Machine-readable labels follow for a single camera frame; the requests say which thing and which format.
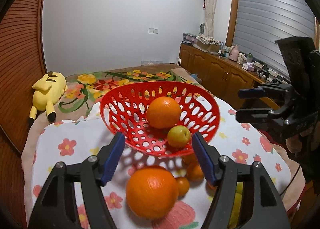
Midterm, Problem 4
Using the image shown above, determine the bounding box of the small green-yellow apple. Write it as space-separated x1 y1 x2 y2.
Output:
167 125 191 148

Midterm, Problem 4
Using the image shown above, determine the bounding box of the small tangerine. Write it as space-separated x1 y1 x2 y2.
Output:
182 153 198 165
176 176 190 198

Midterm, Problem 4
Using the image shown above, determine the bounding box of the large orange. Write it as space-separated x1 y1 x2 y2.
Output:
126 166 179 220
146 96 182 129

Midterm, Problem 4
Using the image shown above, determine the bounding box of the yellow-green mango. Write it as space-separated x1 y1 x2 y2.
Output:
228 182 243 228

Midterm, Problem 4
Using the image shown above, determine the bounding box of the person's right hand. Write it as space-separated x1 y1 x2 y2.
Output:
286 128 319 153

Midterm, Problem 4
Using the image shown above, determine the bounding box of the floral white tablecloth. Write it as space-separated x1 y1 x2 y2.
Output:
22 99 291 228

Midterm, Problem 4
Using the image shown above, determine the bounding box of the pink tissue box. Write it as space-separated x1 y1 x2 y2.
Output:
242 62 254 72

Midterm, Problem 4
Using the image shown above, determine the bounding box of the wooden sideboard cabinet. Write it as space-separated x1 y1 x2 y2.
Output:
179 43 279 110

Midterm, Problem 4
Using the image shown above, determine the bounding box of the pink kettle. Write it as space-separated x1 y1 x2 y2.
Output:
229 45 239 62

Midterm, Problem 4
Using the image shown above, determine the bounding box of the small tangerine behind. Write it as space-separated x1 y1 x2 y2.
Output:
182 153 198 165

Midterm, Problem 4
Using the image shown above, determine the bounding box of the small mandarin orange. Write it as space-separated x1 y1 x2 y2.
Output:
185 162 204 181

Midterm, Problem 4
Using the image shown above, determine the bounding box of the cardboard box with clutter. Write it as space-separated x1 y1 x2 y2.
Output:
195 34 222 53

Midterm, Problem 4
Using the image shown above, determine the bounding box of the grey window blind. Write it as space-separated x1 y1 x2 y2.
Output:
233 0 315 76

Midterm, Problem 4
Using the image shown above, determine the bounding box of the yellow plush toy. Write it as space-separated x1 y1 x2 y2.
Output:
29 71 68 126

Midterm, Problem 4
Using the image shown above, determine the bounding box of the red perforated plastic basket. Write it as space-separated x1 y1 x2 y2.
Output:
100 81 220 158

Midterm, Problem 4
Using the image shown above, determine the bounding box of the floral bed blanket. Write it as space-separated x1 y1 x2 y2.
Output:
22 65 305 217

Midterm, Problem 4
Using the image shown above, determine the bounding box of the white curtain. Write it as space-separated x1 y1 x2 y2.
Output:
203 0 219 38

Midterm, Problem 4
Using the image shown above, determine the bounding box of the brown louvered wardrobe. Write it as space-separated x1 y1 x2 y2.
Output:
1 0 47 228

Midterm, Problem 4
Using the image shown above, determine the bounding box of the wall light switch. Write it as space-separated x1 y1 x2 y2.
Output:
148 28 158 34

